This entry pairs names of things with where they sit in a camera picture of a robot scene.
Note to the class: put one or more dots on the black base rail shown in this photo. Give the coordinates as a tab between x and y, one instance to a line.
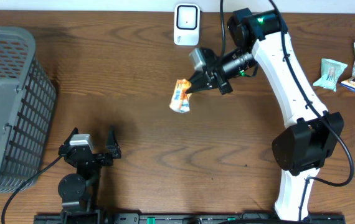
134	218

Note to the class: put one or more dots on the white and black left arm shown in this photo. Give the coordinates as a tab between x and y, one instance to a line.
79	190

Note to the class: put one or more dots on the orange small carton box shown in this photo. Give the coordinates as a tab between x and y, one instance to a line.
180	99

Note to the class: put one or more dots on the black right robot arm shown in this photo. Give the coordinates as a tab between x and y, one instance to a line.
309	138

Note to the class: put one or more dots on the mint green wipes packet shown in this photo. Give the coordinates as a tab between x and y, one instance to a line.
331	71

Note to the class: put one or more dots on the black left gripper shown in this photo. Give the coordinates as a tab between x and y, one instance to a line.
113	148

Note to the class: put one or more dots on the grey plastic mesh basket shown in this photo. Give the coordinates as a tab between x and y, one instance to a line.
27	105

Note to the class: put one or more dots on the white barcode scanner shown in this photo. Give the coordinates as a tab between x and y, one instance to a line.
187	24

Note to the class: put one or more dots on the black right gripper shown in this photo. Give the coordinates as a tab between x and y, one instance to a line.
210	80

